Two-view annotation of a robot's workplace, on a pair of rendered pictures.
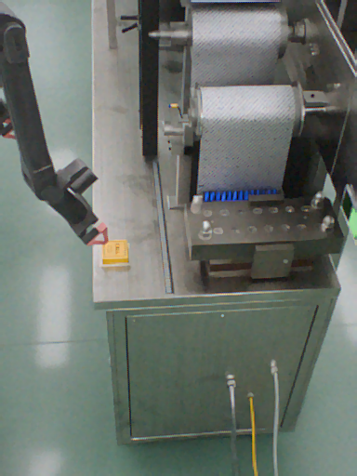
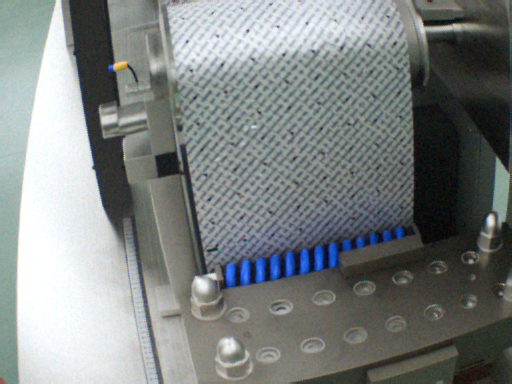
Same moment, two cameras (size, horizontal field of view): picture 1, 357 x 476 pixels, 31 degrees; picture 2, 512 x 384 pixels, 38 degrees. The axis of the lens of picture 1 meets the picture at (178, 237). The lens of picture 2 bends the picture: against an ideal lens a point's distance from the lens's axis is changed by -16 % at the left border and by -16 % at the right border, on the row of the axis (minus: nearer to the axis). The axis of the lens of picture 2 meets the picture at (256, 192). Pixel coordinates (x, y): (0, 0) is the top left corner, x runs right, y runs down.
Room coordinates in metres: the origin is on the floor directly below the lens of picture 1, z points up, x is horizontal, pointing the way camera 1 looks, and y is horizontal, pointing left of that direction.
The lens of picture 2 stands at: (0.61, -0.12, 1.62)
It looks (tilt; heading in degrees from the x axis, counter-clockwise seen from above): 35 degrees down; 1
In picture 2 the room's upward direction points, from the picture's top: 7 degrees counter-clockwise
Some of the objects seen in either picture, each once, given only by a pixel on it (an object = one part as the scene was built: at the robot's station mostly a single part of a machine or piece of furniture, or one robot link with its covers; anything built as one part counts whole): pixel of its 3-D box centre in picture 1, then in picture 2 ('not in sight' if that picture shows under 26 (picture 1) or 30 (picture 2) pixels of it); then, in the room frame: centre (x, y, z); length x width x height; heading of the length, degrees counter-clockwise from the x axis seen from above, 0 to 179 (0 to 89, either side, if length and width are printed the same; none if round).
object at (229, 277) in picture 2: (242, 196); (323, 260); (1.31, -0.17, 1.03); 0.21 x 0.04 x 0.03; 97
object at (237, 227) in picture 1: (261, 228); (379, 325); (1.22, -0.22, 1.00); 0.40 x 0.16 x 0.06; 97
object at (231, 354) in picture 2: (205, 228); (231, 354); (1.15, -0.07, 1.05); 0.04 x 0.04 x 0.04
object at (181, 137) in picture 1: (179, 164); (157, 206); (1.40, 0.01, 1.05); 0.06 x 0.05 x 0.31; 97
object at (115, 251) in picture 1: (114, 252); not in sight; (1.19, 0.17, 0.91); 0.07 x 0.07 x 0.02; 7
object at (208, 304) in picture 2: (197, 203); (205, 294); (1.24, -0.05, 1.05); 0.04 x 0.04 x 0.04
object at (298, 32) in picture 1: (293, 32); not in sight; (1.66, -0.30, 1.33); 0.07 x 0.07 x 0.07; 7
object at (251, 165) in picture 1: (242, 167); (310, 183); (1.33, -0.16, 1.11); 0.23 x 0.01 x 0.18; 97
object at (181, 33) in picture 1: (181, 33); not in sight; (1.62, 0.02, 1.33); 0.06 x 0.06 x 0.06; 7
